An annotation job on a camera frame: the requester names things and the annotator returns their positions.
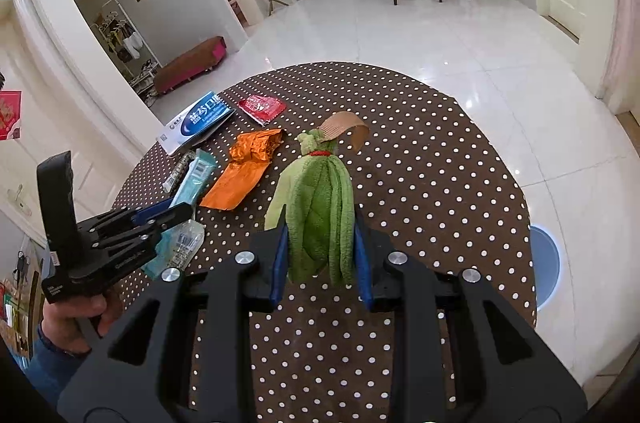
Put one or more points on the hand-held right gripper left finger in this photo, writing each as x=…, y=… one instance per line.
x=281, y=253

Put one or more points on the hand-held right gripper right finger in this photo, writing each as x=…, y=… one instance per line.
x=362, y=263

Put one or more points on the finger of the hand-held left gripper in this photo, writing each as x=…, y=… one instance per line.
x=170, y=218
x=147, y=214

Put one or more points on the clear plastic packet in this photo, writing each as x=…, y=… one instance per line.
x=187, y=243

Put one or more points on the green plush toy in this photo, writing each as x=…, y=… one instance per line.
x=315, y=213

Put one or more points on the person's left forearm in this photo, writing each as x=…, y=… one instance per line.
x=50, y=373

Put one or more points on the person's left hand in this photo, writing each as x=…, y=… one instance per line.
x=75, y=323

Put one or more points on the teal plastic wrapper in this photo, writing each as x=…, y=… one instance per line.
x=157, y=260

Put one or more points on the light blue wrapper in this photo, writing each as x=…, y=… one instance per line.
x=197, y=178

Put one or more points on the orange foil wrapper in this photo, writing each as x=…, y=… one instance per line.
x=235, y=183

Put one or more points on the brown polka dot tablecloth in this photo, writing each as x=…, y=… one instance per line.
x=425, y=183

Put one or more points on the blue white toothpaste box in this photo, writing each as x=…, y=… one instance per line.
x=200, y=120

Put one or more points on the coat rack with clothes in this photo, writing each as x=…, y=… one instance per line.
x=150, y=75

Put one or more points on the brown corrugated paper strip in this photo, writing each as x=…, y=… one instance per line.
x=340, y=123

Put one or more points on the red foil packet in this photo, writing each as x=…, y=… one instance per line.
x=260, y=108

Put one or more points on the brown red bench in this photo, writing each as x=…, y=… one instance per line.
x=190, y=58

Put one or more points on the white hanging bag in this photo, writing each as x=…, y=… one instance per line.
x=132, y=45

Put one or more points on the blue plastic basin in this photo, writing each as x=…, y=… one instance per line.
x=545, y=263

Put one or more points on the pink curtain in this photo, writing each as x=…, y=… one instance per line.
x=622, y=28

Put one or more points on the red paper wall hanging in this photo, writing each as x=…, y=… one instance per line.
x=10, y=113

